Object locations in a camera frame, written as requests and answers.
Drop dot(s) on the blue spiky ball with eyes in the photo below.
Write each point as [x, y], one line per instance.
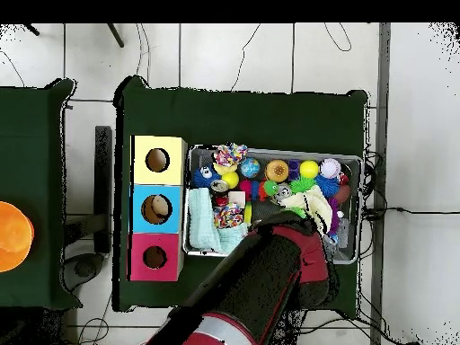
[205, 175]

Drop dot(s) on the black stand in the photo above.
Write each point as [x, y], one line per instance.
[103, 179]

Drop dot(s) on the burger toy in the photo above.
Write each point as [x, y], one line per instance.
[276, 170]

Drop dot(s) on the green spiky ball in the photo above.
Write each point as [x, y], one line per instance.
[299, 212]

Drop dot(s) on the wooden three-hole box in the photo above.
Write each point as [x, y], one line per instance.
[158, 179]

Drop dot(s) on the orange plastic bowl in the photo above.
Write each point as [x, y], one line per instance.
[14, 237]

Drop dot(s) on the pull-tab tin can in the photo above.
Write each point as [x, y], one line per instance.
[282, 192]

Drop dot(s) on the dark green table cloth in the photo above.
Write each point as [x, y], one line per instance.
[233, 118]

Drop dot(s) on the multicolour spiky caterpillar toy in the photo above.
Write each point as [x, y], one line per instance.
[257, 188]

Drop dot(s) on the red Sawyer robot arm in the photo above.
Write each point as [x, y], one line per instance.
[266, 280]

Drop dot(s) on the white baseball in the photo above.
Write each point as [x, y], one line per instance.
[330, 168]

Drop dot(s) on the yellow smooth ball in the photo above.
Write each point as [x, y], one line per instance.
[309, 169]
[230, 179]

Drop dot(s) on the light blue muslin cloth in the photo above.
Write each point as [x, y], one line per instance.
[201, 219]

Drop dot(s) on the green covered side table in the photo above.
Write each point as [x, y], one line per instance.
[36, 143]

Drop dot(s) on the shallow clear mesh bin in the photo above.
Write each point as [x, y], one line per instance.
[201, 154]

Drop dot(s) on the blue globe ball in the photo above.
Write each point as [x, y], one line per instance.
[249, 168]

